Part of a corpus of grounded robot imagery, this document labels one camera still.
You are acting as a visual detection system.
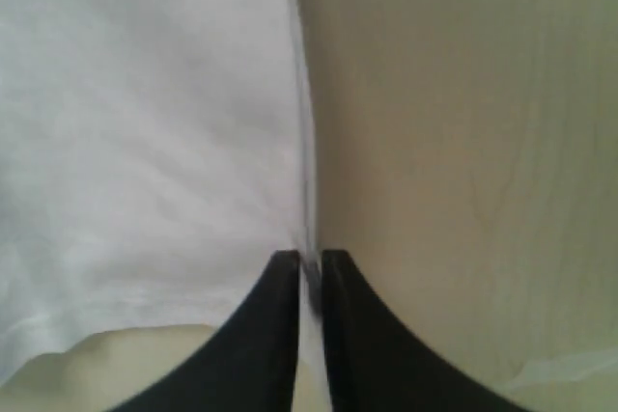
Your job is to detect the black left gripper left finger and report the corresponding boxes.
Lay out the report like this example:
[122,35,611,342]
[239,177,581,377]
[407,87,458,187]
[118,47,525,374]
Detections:
[115,251,300,412]

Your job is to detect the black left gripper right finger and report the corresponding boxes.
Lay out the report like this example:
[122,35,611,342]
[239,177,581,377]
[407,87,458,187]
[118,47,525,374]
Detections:
[322,250,519,412]

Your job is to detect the white t-shirt with red logo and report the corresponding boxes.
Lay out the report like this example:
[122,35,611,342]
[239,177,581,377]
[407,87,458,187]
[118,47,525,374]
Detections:
[0,0,324,412]

